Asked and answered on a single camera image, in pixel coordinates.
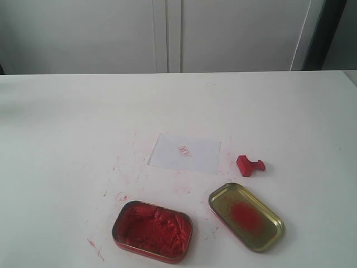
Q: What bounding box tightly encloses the white paper sheet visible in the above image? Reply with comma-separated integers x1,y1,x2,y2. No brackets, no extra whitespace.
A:
147,133,221,175

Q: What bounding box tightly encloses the red plastic stamp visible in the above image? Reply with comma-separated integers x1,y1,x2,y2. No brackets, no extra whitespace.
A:
236,155,266,177

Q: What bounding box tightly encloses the red ink paste tin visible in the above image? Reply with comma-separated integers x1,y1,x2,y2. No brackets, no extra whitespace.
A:
112,200,193,264

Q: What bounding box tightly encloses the gold metal tin lid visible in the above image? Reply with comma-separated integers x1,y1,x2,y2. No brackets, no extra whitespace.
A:
208,183,285,253

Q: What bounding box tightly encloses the white cabinet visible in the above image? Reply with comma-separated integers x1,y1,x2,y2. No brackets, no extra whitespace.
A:
1,1,323,74

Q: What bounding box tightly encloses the dark vertical post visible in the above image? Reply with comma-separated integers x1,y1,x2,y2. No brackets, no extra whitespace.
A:
302,0,347,71

